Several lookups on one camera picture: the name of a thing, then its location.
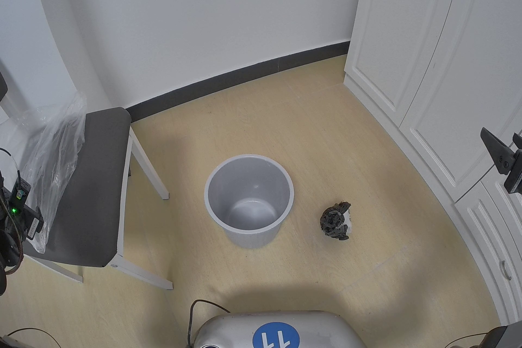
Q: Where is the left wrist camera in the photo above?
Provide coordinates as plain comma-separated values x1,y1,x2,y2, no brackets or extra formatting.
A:
11,176,33,213

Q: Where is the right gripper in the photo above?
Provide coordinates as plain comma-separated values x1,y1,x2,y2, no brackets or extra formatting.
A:
480,127,522,195

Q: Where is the clear plastic bag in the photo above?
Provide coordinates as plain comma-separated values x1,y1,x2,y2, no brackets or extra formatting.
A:
20,90,88,254

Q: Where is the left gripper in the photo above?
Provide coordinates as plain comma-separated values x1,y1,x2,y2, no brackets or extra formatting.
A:
21,206,45,244

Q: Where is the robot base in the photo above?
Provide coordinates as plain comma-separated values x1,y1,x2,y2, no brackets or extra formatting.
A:
192,311,368,348

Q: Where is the white trash bin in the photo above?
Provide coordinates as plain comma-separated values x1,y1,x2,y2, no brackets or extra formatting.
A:
204,153,295,249

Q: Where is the black cable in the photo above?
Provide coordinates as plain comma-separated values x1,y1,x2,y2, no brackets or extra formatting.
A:
187,299,232,346

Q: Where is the white wardrobe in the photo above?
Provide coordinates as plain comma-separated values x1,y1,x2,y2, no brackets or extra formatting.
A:
344,0,522,316

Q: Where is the black plastic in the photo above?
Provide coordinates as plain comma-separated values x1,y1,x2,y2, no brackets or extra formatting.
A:
319,200,352,242

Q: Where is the grey seat white chair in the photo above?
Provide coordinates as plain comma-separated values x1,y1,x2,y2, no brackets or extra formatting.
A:
0,60,174,291

